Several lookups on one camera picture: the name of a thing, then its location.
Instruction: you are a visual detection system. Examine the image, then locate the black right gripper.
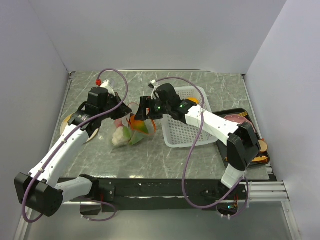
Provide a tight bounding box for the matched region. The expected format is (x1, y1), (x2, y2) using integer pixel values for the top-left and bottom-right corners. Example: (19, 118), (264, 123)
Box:
(134, 96), (171, 121)

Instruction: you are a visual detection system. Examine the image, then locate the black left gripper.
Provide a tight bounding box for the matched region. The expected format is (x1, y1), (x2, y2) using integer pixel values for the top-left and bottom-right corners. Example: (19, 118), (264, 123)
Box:
(99, 92), (132, 120)

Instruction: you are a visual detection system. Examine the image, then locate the green orange mango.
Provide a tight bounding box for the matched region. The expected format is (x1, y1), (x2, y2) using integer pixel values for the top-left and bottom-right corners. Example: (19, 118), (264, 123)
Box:
(130, 118), (149, 134)

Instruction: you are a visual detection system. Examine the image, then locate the red bell pepper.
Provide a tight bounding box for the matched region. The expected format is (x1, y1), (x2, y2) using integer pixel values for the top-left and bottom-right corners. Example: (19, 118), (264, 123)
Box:
(114, 117), (128, 128)

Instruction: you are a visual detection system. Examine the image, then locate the clear zip bag orange zipper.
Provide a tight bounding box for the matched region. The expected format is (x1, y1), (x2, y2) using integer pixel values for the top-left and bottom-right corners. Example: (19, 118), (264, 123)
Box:
(111, 102), (157, 147)

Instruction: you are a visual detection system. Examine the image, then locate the white cauliflower toy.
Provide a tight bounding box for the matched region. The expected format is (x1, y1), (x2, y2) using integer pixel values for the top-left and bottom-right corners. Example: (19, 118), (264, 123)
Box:
(111, 126), (131, 147)

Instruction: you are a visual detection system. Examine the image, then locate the orange lemon fruit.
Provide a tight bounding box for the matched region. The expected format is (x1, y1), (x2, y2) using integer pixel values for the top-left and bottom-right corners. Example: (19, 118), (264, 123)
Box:
(187, 97), (199, 105)

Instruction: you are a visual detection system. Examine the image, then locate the watermelon slice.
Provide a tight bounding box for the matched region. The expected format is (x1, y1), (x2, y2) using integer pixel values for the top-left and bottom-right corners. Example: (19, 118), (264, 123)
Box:
(128, 129), (148, 146)

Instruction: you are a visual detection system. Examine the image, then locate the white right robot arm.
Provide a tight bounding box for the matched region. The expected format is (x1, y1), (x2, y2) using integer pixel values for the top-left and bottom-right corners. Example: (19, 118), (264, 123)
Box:
(134, 83), (261, 199)

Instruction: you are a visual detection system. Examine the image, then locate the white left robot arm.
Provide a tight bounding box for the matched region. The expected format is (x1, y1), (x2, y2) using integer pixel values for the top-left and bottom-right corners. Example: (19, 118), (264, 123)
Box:
(14, 84), (132, 217)

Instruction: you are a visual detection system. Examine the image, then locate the yellow round plate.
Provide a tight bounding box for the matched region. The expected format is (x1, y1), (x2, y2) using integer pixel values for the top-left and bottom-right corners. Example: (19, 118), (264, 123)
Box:
(60, 113), (100, 144)

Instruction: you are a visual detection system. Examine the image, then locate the white plastic basket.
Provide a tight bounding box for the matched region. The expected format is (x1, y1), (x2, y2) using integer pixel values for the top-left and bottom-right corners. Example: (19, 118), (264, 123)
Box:
(161, 86), (211, 148)

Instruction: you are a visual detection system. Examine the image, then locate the pink plate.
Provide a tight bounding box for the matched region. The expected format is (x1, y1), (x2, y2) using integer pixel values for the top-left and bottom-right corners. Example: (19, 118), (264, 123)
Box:
(224, 114), (256, 133)

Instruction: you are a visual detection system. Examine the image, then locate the gold fork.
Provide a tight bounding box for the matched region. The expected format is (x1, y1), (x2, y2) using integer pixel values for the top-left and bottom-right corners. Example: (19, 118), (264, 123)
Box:
(237, 111), (248, 117)

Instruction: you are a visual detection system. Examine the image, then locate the brown cup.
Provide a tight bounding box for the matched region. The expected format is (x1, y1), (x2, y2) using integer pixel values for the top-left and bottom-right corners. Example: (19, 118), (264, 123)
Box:
(258, 139), (268, 153)

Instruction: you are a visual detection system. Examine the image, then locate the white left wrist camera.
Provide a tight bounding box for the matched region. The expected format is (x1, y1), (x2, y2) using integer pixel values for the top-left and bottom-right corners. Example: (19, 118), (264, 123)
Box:
(95, 78), (115, 95)

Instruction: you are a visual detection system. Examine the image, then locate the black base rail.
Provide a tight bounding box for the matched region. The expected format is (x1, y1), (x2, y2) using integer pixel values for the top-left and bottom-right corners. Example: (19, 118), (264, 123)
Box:
(69, 173), (278, 217)

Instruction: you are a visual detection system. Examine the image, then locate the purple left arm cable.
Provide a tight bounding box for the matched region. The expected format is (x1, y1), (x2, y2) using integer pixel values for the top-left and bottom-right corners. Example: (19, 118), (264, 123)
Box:
(21, 69), (130, 223)

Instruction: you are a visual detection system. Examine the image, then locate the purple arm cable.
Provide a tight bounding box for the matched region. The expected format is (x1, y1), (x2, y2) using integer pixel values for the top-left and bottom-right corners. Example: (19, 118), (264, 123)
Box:
(148, 76), (251, 219)
(21, 69), (130, 223)

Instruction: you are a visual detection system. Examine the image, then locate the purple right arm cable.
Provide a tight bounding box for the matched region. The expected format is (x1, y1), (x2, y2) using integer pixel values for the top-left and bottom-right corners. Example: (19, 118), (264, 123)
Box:
(148, 76), (251, 219)

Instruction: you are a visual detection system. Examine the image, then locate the aluminium frame rail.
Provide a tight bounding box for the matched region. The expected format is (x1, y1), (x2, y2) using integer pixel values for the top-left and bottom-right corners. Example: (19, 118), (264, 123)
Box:
(15, 181), (291, 240)

